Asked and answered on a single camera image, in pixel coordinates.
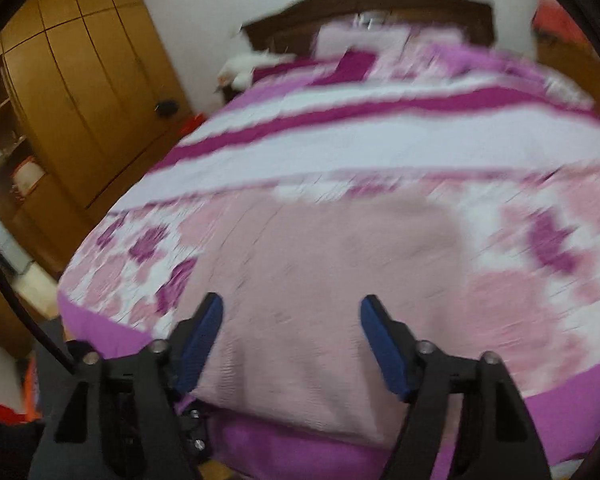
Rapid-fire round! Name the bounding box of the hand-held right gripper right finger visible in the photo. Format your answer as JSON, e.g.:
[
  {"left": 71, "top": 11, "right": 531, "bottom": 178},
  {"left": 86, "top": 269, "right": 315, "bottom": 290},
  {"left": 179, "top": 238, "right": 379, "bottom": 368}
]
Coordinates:
[{"left": 360, "top": 296, "right": 551, "bottom": 480}]

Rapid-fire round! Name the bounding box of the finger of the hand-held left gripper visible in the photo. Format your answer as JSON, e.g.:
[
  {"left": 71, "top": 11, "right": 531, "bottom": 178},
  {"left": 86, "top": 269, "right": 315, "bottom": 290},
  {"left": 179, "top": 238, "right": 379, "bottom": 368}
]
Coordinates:
[{"left": 174, "top": 396, "right": 215, "bottom": 465}]

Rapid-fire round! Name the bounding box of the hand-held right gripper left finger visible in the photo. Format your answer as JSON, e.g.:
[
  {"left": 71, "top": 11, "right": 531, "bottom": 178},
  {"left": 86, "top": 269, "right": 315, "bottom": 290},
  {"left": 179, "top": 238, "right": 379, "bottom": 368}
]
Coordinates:
[{"left": 27, "top": 292, "right": 224, "bottom": 480}]

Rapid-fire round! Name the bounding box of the pink knitted sweater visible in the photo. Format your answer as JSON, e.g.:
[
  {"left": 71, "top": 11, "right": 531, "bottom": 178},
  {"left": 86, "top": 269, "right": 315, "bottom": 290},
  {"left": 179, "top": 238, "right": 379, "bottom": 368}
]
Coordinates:
[{"left": 177, "top": 192, "right": 473, "bottom": 448}]

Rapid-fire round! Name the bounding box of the magenta white striped blanket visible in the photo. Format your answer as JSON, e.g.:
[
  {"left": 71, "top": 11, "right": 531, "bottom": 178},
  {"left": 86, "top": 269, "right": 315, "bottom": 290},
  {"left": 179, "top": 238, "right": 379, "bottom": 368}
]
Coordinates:
[{"left": 57, "top": 42, "right": 600, "bottom": 466}]

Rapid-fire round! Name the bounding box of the white plush toy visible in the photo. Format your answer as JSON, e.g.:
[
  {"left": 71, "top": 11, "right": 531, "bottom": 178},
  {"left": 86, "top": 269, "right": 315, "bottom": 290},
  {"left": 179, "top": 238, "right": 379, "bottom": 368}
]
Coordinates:
[{"left": 217, "top": 52, "right": 296, "bottom": 93}]

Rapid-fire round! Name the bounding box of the wooden wardrobe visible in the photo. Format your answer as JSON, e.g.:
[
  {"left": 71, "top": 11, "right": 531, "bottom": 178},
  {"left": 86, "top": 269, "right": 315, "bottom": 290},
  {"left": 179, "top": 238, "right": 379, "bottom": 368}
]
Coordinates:
[{"left": 0, "top": 0, "right": 196, "bottom": 276}]

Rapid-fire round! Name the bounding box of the purple floral quilt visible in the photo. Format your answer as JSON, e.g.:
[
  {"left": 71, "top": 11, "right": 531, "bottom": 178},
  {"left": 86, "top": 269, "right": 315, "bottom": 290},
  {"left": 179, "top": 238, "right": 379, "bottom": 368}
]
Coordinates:
[{"left": 430, "top": 40, "right": 600, "bottom": 111}]

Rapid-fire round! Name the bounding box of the pink pillow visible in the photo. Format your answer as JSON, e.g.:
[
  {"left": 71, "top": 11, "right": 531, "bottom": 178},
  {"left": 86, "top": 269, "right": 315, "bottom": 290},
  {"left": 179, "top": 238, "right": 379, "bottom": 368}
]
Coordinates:
[{"left": 312, "top": 22, "right": 461, "bottom": 58}]

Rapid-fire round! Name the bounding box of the dark wooden headboard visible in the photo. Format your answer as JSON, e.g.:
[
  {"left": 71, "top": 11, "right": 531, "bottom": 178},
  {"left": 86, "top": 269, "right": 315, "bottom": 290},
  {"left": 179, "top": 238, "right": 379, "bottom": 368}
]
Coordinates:
[{"left": 242, "top": 0, "right": 496, "bottom": 53}]

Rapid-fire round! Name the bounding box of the wooden dresser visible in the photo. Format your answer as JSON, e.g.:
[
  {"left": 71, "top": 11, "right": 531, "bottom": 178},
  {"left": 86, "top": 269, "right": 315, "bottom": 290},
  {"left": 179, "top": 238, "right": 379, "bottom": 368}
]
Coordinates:
[{"left": 535, "top": 35, "right": 600, "bottom": 111}]

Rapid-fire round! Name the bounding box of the red orange cloth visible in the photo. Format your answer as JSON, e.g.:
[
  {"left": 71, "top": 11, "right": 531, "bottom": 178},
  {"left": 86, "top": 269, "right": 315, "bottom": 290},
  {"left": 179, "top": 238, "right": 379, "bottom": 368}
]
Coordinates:
[{"left": 532, "top": 0, "right": 588, "bottom": 43}]

